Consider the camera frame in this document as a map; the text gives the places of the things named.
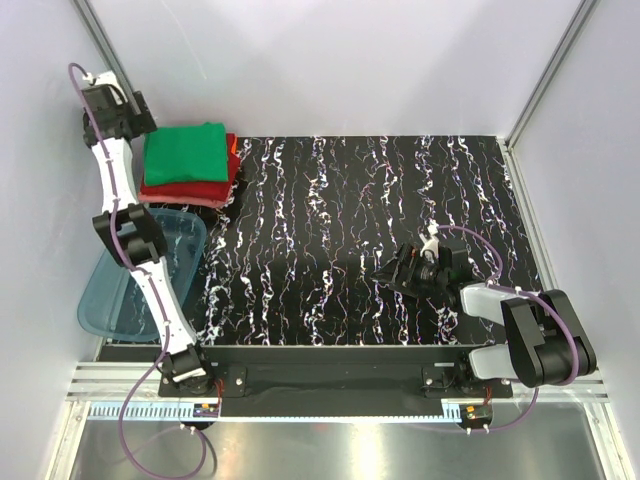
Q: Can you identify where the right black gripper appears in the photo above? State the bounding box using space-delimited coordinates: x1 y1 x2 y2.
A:
370 243 448 299

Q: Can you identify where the green t shirt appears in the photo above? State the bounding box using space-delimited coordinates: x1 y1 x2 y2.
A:
143 122 229 187

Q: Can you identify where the blue transparent plastic tray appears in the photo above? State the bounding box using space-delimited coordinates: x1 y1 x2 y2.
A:
77 208 207 343

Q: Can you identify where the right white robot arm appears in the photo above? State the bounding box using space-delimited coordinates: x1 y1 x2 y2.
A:
372 239 597 397

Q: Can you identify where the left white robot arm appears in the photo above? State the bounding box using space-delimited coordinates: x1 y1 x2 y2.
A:
80 83 216 396

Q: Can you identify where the black marble pattern mat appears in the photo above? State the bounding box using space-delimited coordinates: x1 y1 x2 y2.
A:
183 135 541 346

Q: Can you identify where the folded dark red shirt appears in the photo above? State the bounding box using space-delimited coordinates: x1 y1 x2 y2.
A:
138 133 241 208

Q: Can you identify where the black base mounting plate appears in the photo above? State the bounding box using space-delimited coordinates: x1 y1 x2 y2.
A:
158 344 514 419

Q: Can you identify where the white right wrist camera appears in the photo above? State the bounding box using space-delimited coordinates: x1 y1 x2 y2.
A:
419 225 439 262

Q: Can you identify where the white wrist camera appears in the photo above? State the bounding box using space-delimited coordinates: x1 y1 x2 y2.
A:
419 225 439 262
82 70 127 105

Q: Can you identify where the left aluminium corner post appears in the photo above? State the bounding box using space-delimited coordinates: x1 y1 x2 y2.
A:
71 0 137 113

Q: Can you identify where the aluminium corner post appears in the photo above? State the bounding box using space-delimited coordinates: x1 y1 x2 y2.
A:
71 0 137 113
504 0 601 149

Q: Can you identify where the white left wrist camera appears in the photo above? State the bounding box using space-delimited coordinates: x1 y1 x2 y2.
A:
82 70 127 105

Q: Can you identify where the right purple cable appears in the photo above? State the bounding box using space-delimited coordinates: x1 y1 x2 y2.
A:
417 223 581 432

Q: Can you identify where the aluminium frame rail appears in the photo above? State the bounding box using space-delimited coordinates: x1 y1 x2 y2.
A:
64 362 611 424

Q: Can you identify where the right aluminium corner post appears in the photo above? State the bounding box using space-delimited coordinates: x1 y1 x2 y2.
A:
504 0 601 149

